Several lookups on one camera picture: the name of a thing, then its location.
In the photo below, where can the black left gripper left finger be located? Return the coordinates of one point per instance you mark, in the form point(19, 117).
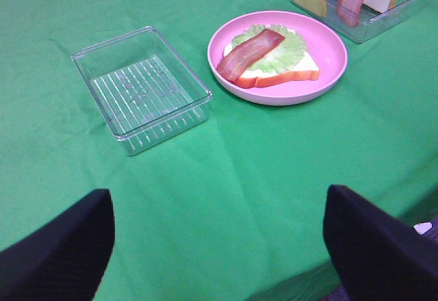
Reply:
point(66, 258)

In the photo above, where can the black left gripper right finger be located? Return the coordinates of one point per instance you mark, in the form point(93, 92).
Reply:
point(376, 256)

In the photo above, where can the green lettuce leaf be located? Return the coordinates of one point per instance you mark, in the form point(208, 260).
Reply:
point(279, 60)

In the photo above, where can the green tablecloth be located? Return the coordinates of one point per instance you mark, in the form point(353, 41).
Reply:
point(234, 206)

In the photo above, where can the left clear plastic container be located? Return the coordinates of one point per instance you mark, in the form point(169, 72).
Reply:
point(145, 91)

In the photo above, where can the clear plastic container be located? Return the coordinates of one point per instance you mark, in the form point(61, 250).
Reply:
point(145, 91)
point(371, 22)

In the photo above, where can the pink round plate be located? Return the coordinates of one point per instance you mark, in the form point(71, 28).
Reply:
point(324, 46)

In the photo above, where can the right clear plastic container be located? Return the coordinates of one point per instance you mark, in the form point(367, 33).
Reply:
point(371, 22)

